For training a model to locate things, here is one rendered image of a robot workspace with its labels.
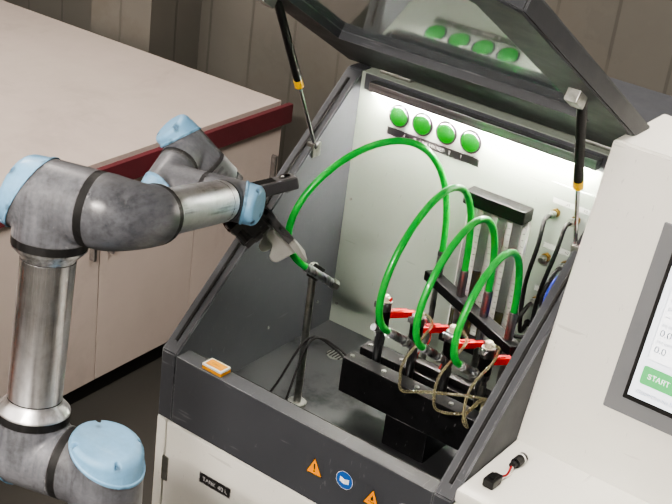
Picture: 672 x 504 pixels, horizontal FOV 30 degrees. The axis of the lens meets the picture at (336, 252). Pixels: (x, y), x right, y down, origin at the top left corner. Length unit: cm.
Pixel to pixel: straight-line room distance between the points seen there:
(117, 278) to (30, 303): 200
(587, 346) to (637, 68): 183
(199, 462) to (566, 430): 77
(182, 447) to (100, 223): 92
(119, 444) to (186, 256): 221
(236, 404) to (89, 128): 166
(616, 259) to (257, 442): 78
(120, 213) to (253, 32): 301
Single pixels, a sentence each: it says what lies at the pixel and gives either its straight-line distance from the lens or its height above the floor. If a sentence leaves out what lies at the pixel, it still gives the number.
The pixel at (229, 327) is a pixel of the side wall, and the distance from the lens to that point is 266.
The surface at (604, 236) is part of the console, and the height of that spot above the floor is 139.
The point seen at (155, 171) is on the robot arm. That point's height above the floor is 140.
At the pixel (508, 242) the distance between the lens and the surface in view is 263.
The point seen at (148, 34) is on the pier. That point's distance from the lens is 475.
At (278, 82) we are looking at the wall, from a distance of 475.
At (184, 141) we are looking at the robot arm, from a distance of 228.
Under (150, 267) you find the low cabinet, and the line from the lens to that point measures 403.
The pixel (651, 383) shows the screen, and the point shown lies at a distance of 228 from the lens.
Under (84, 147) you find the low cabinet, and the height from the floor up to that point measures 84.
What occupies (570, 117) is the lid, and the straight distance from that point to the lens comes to 236.
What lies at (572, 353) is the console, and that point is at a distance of 232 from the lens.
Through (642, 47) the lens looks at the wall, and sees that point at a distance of 400.
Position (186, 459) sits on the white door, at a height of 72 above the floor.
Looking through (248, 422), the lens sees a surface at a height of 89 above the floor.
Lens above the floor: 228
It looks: 26 degrees down
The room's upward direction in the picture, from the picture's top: 8 degrees clockwise
